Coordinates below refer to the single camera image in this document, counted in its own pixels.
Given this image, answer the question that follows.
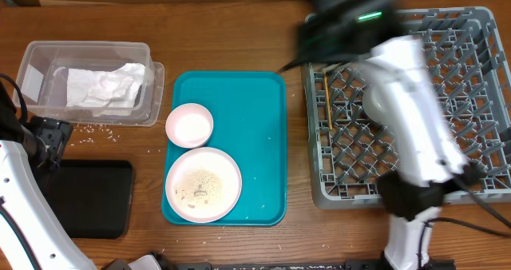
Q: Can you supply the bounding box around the grey bowl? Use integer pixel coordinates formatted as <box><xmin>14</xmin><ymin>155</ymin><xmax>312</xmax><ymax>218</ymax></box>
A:
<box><xmin>362</xmin><ymin>85</ymin><xmax>389</xmax><ymax>125</ymax></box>

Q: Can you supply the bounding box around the white napkin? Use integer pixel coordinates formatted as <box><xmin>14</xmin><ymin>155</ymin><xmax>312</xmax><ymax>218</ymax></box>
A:
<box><xmin>66</xmin><ymin>63</ymin><xmax>145</xmax><ymax>117</ymax></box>

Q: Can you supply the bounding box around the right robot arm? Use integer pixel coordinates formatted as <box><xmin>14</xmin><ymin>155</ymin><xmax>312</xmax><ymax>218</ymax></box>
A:
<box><xmin>295</xmin><ymin>0</ymin><xmax>483</xmax><ymax>269</ymax></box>

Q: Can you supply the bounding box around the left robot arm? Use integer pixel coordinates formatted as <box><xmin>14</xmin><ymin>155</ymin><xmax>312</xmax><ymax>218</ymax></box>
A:
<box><xmin>1</xmin><ymin>89</ymin><xmax>95</xmax><ymax>269</ymax></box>

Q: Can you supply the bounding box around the grey dishwasher rack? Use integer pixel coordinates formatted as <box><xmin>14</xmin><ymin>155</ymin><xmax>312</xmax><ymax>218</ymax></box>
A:
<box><xmin>301</xmin><ymin>7</ymin><xmax>510</xmax><ymax>209</ymax></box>

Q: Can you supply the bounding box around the teal plastic serving tray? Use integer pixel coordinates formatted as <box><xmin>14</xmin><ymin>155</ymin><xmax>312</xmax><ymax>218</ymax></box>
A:
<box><xmin>172</xmin><ymin>71</ymin><xmax>287</xmax><ymax>226</ymax></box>

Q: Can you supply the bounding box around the small pink bowl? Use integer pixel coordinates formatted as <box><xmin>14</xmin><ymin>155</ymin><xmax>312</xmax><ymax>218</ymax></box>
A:
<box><xmin>165</xmin><ymin>103</ymin><xmax>214</xmax><ymax>149</ymax></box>

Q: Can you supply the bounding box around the large pink plate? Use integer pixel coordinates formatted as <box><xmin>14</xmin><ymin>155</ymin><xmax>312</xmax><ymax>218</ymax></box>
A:
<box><xmin>165</xmin><ymin>147</ymin><xmax>243</xmax><ymax>224</ymax></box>

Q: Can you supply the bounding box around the clear plastic bin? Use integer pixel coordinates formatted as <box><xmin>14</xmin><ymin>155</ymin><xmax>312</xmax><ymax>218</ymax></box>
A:
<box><xmin>12</xmin><ymin>41</ymin><xmax>164</xmax><ymax>127</ymax></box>

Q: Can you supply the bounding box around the black rectangular tray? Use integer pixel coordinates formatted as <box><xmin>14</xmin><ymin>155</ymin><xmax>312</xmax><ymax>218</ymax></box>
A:
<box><xmin>38</xmin><ymin>160</ymin><xmax>135</xmax><ymax>239</ymax></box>

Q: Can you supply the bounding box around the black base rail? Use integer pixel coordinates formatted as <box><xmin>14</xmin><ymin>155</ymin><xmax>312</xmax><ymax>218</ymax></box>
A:
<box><xmin>101</xmin><ymin>252</ymin><xmax>456</xmax><ymax>270</ymax></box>

